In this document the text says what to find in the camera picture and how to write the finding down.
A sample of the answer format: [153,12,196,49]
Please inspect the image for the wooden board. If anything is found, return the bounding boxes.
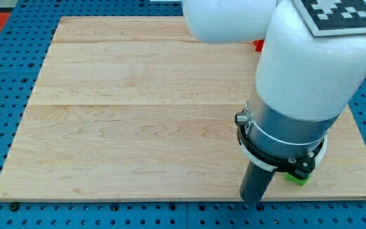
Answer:
[0,16,366,204]

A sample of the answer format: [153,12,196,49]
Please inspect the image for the green star block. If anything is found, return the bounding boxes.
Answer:
[285,173,311,186]

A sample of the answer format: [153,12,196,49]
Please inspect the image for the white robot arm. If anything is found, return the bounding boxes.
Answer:
[182,0,366,181]

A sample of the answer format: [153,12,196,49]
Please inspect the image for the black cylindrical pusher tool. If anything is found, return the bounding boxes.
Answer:
[240,162,275,203]

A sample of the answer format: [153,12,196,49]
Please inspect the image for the red block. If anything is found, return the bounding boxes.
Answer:
[253,39,264,52]

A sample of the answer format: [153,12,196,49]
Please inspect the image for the black white fiducial marker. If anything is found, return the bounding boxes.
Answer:
[292,0,366,37]

